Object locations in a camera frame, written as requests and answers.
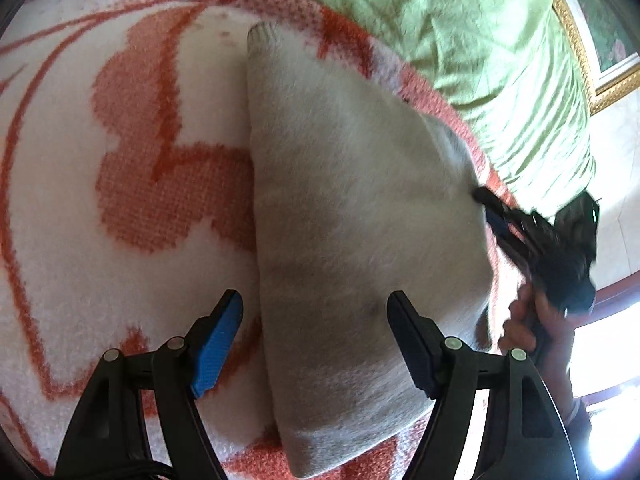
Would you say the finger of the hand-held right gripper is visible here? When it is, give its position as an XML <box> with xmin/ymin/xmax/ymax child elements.
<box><xmin>486</xmin><ymin>209</ymin><xmax>534</xmax><ymax>274</ymax></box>
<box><xmin>473</xmin><ymin>187</ymin><xmax>539</xmax><ymax>231</ymax></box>

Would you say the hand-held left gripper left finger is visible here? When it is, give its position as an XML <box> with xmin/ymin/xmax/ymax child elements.
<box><xmin>55</xmin><ymin>289</ymin><xmax>244</xmax><ymax>480</ymax></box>

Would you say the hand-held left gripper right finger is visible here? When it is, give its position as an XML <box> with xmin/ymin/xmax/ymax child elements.
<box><xmin>387</xmin><ymin>290</ymin><xmax>581</xmax><ymax>480</ymax></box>

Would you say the grey knit sweater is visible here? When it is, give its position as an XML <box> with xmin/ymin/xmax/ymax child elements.
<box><xmin>246</xmin><ymin>21</ymin><xmax>498</xmax><ymax>479</ymax></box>

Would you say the person's right forearm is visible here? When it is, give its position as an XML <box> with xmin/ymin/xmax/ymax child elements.
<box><xmin>537</xmin><ymin>305</ymin><xmax>593</xmax><ymax>431</ymax></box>

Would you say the person's right hand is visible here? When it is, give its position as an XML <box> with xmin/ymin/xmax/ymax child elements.
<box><xmin>497</xmin><ymin>284</ymin><xmax>552</xmax><ymax>362</ymax></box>

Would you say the green quilt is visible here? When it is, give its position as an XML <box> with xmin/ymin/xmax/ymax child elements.
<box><xmin>185</xmin><ymin>0</ymin><xmax>598</xmax><ymax>216</ymax></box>

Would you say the orange and white blanket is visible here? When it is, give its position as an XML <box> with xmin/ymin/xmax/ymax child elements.
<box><xmin>0</xmin><ymin>0</ymin><xmax>531</xmax><ymax>480</ymax></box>

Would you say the gold framed landscape painting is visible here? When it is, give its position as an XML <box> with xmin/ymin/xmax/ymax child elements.
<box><xmin>542</xmin><ymin>0</ymin><xmax>640</xmax><ymax>117</ymax></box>

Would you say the reddish wooden door frame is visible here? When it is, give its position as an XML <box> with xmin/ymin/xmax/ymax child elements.
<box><xmin>575</xmin><ymin>274</ymin><xmax>640</xmax><ymax>411</ymax></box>

